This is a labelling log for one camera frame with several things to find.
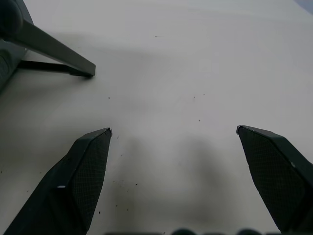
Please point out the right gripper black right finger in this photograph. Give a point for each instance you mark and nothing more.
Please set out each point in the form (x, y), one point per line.
(276, 171)

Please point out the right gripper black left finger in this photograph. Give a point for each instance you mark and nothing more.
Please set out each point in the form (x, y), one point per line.
(73, 181)

